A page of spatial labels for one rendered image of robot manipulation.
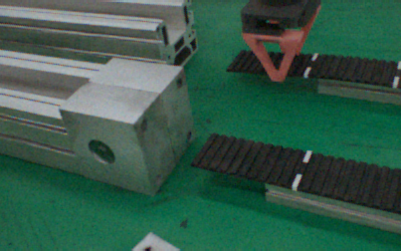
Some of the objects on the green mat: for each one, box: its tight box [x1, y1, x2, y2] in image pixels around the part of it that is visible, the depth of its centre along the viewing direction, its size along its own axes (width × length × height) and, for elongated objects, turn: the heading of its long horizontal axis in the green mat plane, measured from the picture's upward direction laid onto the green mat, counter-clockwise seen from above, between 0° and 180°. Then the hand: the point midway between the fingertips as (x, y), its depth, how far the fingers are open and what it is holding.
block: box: [59, 58, 196, 196], centre depth 52 cm, size 9×12×10 cm
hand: (284, 64), depth 60 cm, fingers closed on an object, 5 cm apart
